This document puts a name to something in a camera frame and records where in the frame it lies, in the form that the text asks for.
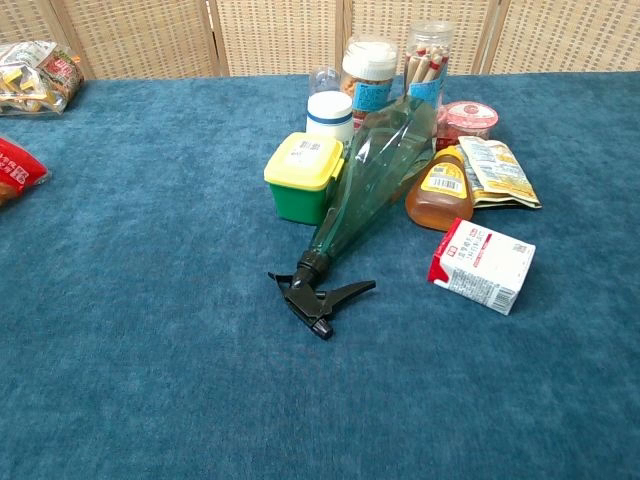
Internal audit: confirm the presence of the yellow white snack pouch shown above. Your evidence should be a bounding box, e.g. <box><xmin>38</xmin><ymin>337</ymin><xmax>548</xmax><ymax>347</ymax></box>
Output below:
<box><xmin>458</xmin><ymin>135</ymin><xmax>543</xmax><ymax>211</ymax></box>

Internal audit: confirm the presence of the red snack bag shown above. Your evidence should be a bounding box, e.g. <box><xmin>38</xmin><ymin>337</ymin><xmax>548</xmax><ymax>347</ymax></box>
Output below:
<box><xmin>0</xmin><ymin>136</ymin><xmax>53</xmax><ymax>207</ymax></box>

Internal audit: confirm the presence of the small red-white packet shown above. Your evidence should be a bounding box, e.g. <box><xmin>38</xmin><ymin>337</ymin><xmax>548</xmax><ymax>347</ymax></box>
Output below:
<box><xmin>426</xmin><ymin>217</ymin><xmax>537</xmax><ymax>317</ymax></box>

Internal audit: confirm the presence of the green spray bottle black trigger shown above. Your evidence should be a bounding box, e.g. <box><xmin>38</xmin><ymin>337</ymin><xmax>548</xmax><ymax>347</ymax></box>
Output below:
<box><xmin>267</xmin><ymin>96</ymin><xmax>440</xmax><ymax>341</ymax></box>

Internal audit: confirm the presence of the blue table cloth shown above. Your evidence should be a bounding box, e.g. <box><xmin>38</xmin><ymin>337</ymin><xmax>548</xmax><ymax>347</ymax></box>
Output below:
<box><xmin>0</xmin><ymin>71</ymin><xmax>640</xmax><ymax>480</ymax></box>

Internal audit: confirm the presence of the clear empty plastic bottle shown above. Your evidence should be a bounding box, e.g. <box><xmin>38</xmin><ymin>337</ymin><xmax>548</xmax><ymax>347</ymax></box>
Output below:
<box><xmin>308</xmin><ymin>66</ymin><xmax>343</xmax><ymax>97</ymax></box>

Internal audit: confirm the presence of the green box yellow lid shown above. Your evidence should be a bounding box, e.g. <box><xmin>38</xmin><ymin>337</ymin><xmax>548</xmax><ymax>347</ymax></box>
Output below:
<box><xmin>263</xmin><ymin>131</ymin><xmax>346</xmax><ymax>226</ymax></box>

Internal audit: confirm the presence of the white jar blue band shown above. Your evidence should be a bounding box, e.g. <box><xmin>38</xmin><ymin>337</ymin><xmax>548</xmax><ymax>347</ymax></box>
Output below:
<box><xmin>305</xmin><ymin>91</ymin><xmax>355</xmax><ymax>144</ymax></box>

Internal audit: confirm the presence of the clear bag of assorted snacks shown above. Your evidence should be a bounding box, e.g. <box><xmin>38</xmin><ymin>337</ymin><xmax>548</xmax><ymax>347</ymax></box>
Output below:
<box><xmin>0</xmin><ymin>40</ymin><xmax>86</xmax><ymax>118</ymax></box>

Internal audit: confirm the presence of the clear tube of biscuit sticks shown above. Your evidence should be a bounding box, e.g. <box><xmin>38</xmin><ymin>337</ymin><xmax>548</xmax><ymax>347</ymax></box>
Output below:
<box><xmin>399</xmin><ymin>20</ymin><xmax>455</xmax><ymax>114</ymax></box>

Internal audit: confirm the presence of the clear snack jar white lid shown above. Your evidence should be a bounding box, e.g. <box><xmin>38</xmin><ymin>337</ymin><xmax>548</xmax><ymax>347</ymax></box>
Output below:
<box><xmin>341</xmin><ymin>34</ymin><xmax>400</xmax><ymax>132</ymax></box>

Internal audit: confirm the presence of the red white sealed cup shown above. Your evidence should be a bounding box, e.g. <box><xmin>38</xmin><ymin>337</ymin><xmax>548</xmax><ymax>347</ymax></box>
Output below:
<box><xmin>436</xmin><ymin>100</ymin><xmax>500</xmax><ymax>151</ymax></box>

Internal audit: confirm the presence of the woven folding screen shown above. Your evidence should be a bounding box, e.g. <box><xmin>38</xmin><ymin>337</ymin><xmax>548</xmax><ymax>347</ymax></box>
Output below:
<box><xmin>0</xmin><ymin>0</ymin><xmax>640</xmax><ymax>81</ymax></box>

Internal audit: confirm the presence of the honey squeeze bottle yellow label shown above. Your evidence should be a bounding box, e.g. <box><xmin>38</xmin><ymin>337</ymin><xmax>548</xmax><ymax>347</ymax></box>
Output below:
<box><xmin>404</xmin><ymin>145</ymin><xmax>475</xmax><ymax>233</ymax></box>

